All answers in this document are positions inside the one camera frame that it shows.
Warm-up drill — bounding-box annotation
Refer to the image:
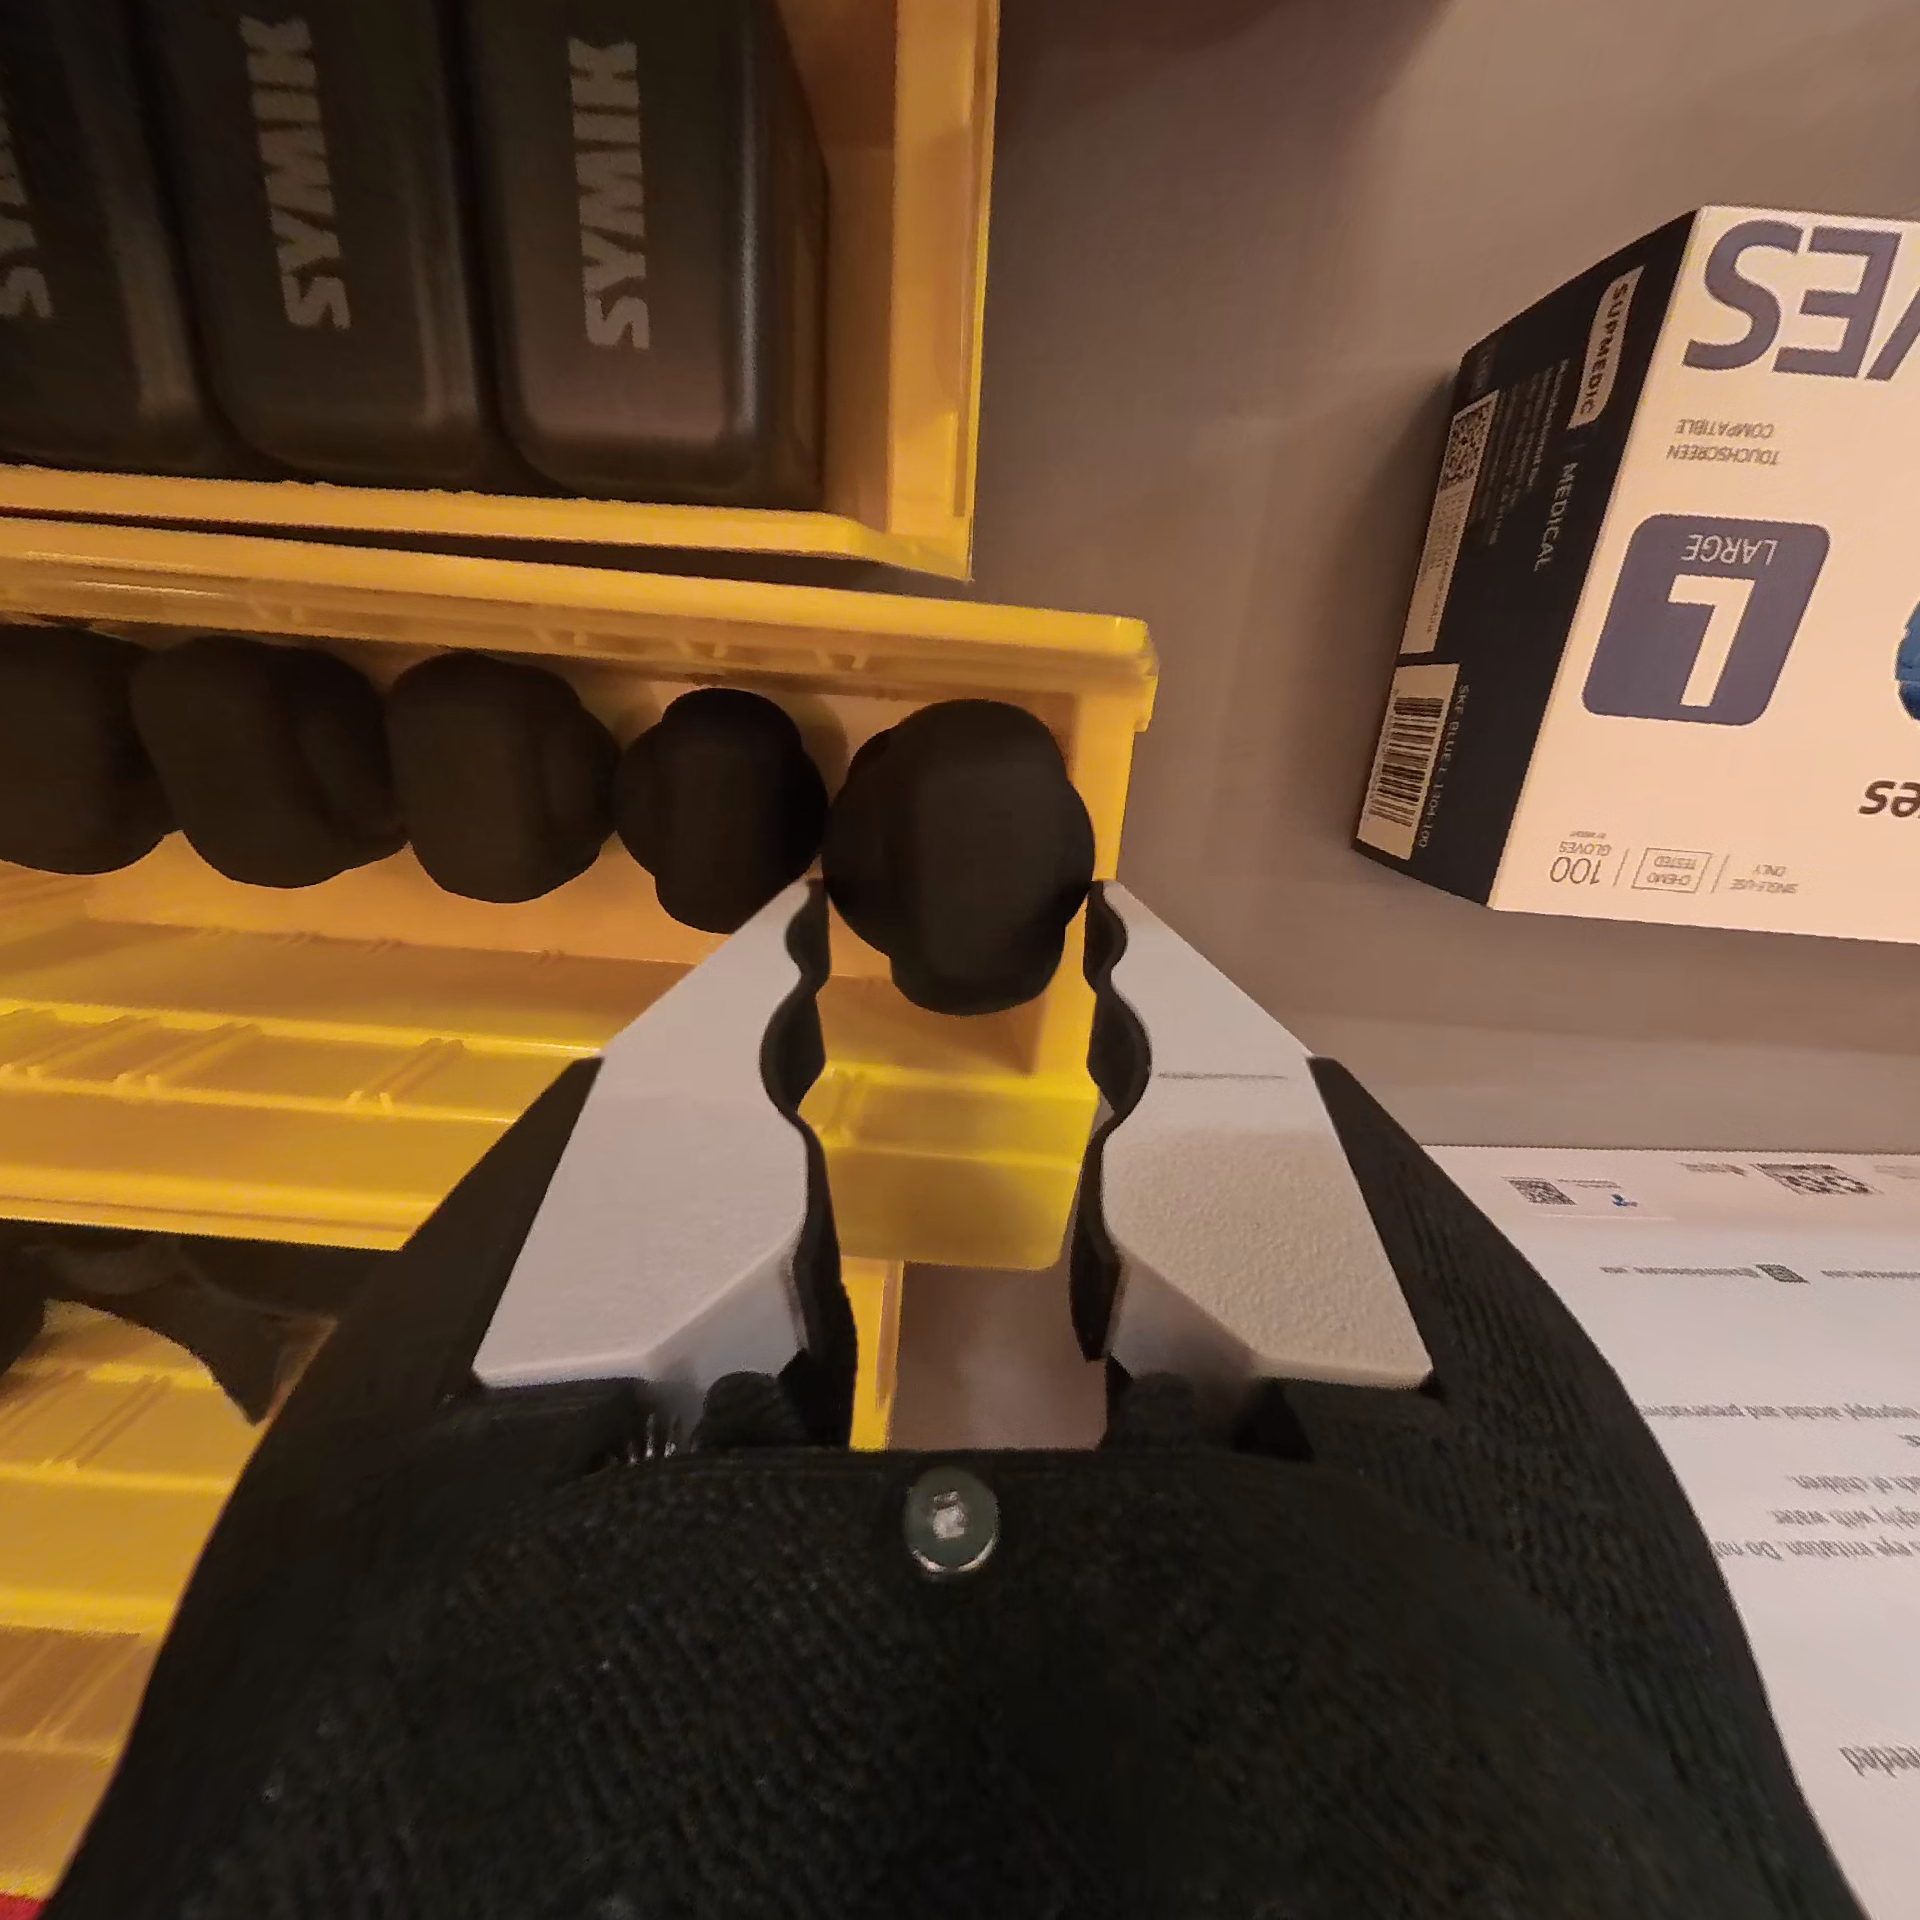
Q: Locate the black zip case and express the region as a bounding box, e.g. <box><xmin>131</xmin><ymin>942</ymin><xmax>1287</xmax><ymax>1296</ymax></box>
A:
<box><xmin>462</xmin><ymin>0</ymin><xmax>831</xmax><ymax>509</ymax></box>
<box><xmin>143</xmin><ymin>0</ymin><xmax>513</xmax><ymax>488</ymax></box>
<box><xmin>0</xmin><ymin>0</ymin><xmax>227</xmax><ymax>471</ymax></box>

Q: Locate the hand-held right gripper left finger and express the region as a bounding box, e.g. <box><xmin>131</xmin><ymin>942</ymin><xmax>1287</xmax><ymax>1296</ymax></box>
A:
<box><xmin>468</xmin><ymin>883</ymin><xmax>848</xmax><ymax>1450</ymax></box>

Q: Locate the yellow bin with black cases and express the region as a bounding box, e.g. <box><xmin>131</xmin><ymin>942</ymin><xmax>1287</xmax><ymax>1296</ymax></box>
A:
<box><xmin>0</xmin><ymin>0</ymin><xmax>1001</xmax><ymax>586</ymax></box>

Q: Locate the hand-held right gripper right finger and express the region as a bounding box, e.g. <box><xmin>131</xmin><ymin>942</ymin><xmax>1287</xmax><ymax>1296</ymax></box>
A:
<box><xmin>1075</xmin><ymin>879</ymin><xmax>1431</xmax><ymax>1427</ymax></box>

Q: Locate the printed instruction sheet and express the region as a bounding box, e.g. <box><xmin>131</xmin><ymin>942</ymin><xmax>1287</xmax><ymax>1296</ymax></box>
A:
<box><xmin>1416</xmin><ymin>1142</ymin><xmax>1920</xmax><ymax>1920</ymax></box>

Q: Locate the black foam ball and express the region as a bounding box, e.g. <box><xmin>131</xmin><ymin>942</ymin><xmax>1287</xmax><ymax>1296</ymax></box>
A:
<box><xmin>824</xmin><ymin>699</ymin><xmax>1100</xmax><ymax>1016</ymax></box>
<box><xmin>614</xmin><ymin>688</ymin><xmax>831</xmax><ymax>933</ymax></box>
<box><xmin>129</xmin><ymin>632</ymin><xmax>404</xmax><ymax>887</ymax></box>
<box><xmin>0</xmin><ymin>627</ymin><xmax>166</xmax><ymax>875</ymax></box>
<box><xmin>385</xmin><ymin>650</ymin><xmax>624</xmax><ymax>903</ymax></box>

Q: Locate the white and navy glove box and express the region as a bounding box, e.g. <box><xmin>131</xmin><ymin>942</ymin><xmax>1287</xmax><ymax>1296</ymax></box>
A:
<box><xmin>1352</xmin><ymin>207</ymin><xmax>1920</xmax><ymax>946</ymax></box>

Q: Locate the yellow plastic bin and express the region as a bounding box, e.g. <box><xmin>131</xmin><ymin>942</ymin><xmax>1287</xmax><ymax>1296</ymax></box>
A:
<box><xmin>0</xmin><ymin>1230</ymin><xmax>903</xmax><ymax>1757</ymax></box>

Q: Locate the yellow bin with foam balls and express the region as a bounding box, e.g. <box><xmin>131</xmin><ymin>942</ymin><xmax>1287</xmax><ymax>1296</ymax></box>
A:
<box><xmin>0</xmin><ymin>515</ymin><xmax>1161</xmax><ymax>1274</ymax></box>

